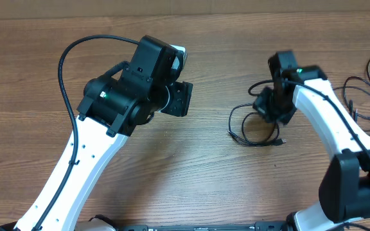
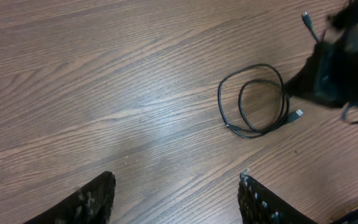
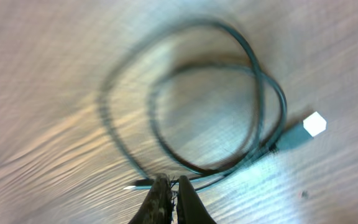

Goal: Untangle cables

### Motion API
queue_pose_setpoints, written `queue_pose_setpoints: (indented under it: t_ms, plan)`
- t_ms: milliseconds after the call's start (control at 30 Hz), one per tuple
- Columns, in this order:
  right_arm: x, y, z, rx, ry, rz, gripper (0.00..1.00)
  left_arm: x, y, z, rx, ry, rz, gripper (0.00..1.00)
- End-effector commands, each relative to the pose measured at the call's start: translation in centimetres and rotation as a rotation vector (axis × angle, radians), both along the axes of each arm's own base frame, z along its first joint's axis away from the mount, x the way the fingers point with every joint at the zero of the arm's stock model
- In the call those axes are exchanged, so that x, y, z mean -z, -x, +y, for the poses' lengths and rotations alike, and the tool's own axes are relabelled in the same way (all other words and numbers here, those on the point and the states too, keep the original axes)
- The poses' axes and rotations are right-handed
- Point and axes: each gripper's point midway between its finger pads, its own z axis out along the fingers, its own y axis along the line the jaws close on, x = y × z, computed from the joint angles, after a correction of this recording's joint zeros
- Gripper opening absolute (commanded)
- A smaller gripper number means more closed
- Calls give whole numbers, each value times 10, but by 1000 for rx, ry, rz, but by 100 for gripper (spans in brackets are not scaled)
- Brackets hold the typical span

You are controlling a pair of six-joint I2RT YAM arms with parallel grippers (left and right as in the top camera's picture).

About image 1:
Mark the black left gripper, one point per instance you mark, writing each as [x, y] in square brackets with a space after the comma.
[182, 94]

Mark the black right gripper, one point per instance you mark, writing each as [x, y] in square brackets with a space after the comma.
[260, 108]

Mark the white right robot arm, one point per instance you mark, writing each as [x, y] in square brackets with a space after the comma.
[344, 193]

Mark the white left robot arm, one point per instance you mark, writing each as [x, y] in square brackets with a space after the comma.
[114, 104]

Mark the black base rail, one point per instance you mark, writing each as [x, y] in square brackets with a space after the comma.
[204, 227]

